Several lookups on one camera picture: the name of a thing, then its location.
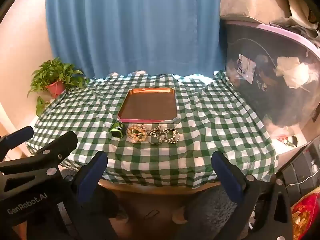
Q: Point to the red patterned bag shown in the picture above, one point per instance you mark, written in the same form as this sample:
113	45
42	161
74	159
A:
307	215

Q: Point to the blue curtain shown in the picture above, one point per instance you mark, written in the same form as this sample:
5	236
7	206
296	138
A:
132	25

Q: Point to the dark box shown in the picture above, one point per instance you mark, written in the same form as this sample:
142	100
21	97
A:
303	170

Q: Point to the orange metal tray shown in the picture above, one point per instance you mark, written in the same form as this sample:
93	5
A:
148	103

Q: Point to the clear storage box purple lid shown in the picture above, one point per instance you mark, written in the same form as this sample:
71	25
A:
272	102

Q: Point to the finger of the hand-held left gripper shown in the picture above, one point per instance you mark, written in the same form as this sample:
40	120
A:
17	135
53	150

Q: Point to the grey fuzzy cloth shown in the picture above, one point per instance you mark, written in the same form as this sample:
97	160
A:
212	212

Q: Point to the wooden table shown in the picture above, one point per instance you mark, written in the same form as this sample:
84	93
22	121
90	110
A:
160	190

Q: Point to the white plastic bag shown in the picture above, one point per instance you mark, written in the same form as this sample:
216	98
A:
293	71

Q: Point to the green checked tablecloth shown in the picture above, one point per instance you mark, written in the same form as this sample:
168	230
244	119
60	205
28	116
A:
205	130

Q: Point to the white label sticker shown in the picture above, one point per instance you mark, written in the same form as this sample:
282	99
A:
246	68

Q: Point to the potted green plant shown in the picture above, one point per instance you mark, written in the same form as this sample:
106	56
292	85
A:
56	85

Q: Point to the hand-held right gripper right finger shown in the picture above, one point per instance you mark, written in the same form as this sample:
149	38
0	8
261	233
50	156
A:
226	173

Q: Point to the green and black smartwatch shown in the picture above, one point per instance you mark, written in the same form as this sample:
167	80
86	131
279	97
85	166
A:
117	130

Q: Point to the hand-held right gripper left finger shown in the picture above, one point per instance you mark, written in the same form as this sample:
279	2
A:
93	173

